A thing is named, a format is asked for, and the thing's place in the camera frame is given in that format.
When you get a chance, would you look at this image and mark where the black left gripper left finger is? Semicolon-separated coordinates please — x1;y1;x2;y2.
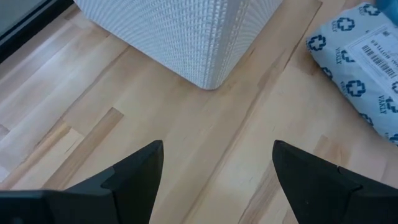
0;139;165;224

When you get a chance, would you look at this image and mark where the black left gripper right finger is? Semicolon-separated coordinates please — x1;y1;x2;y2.
272;139;398;224

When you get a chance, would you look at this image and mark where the grey pouch with blue crosses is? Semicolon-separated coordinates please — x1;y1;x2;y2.
305;2;398;146

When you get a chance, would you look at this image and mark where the white perforated plastic basket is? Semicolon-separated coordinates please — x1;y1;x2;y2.
73;0;284;91

